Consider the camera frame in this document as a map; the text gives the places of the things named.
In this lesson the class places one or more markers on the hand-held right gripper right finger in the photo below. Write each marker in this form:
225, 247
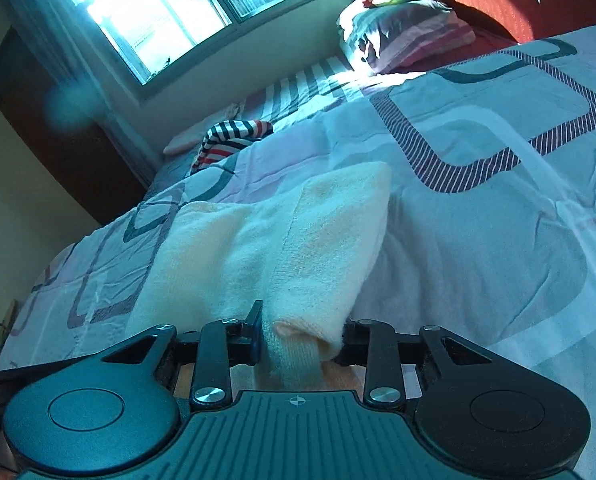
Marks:
357, 342

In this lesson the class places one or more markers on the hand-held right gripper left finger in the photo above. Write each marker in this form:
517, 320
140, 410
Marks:
255, 335

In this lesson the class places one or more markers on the cream knitted sweater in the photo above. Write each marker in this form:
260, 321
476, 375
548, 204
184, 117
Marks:
278, 250

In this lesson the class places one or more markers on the patterned bedspread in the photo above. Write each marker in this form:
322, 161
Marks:
478, 240

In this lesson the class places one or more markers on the black white red striped cloth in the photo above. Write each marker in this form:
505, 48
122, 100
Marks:
227, 142

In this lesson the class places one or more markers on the striped bed sheet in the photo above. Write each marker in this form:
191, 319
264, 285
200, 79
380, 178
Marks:
298, 85

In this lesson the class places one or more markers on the dark wooden wardrobe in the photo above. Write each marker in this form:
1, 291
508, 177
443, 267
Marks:
67, 160

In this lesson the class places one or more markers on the grey curtain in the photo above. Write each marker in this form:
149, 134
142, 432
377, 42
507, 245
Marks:
77, 90

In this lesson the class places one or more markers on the pink striped pillow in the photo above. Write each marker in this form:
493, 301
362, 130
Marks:
408, 35

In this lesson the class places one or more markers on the window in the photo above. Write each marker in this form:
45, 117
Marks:
167, 5

